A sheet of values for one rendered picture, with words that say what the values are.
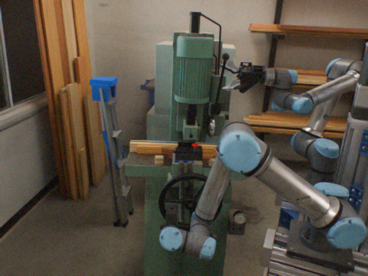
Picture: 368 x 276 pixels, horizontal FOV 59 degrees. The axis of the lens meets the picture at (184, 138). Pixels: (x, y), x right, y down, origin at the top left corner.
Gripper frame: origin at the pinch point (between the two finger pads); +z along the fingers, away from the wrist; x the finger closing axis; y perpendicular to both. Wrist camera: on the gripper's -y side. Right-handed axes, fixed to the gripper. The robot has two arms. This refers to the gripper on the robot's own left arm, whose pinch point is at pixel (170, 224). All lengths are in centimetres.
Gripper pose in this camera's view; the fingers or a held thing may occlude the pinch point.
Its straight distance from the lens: 148.5
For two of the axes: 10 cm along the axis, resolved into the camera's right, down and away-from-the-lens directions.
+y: -0.3, 9.8, -1.8
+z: -0.4, 1.8, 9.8
